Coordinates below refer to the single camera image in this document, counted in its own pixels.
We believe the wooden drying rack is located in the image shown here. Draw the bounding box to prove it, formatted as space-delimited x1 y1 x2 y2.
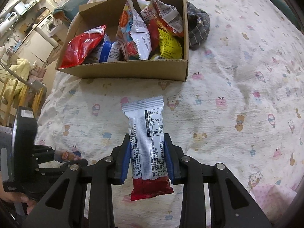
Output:
1 58 47 127

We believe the white washing machine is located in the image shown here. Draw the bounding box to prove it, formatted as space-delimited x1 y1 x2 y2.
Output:
35 13 56 38

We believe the person's left hand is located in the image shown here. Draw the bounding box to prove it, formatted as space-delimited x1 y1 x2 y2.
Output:
0 179 37 215

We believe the teal folded cushion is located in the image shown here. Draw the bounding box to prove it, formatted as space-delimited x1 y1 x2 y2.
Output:
53 0 89 25

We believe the yellow snack bag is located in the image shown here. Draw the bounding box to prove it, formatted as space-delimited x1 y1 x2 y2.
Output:
150 29 183 60

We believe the teal bolster cushion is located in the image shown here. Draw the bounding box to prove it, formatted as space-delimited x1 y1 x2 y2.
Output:
249 0 302 29

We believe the white red chicken snack bag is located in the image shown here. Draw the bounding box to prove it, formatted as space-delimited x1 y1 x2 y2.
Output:
137 0 184 38

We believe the white red cartoon snack bag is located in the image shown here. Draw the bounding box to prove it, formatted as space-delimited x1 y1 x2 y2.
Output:
116 0 151 61

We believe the red thin snack packet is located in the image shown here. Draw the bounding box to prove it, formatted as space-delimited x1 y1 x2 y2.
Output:
147 19 159 52

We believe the dark striped garment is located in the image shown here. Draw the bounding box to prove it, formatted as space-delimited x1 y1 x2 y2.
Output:
187 2 210 51

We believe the floral white bed quilt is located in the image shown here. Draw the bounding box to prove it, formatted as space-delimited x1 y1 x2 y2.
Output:
36 0 303 223

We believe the blue white snack bag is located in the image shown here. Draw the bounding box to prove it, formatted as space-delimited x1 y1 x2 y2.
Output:
87 34 121 63

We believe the brown cardboard box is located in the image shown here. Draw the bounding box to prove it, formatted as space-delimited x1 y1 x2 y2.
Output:
56 0 189 82

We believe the silver red snack bar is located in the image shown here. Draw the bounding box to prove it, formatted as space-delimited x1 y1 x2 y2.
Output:
122 96 174 201

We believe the white water heater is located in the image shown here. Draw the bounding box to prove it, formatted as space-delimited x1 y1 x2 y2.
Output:
0 11 18 37

